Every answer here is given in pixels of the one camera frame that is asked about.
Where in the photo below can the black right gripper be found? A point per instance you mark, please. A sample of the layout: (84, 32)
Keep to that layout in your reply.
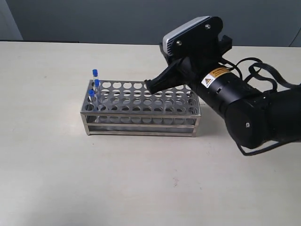
(193, 71)

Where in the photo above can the blue-capped test tube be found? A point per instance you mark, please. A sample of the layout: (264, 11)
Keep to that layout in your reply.
(92, 98)
(95, 74)
(97, 92)

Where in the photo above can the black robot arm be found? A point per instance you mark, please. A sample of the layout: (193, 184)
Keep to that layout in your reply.
(261, 108)

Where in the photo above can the stainless steel test tube rack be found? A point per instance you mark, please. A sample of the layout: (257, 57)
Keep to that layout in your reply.
(128, 108)

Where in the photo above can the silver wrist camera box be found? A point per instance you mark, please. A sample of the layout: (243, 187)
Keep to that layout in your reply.
(199, 35)

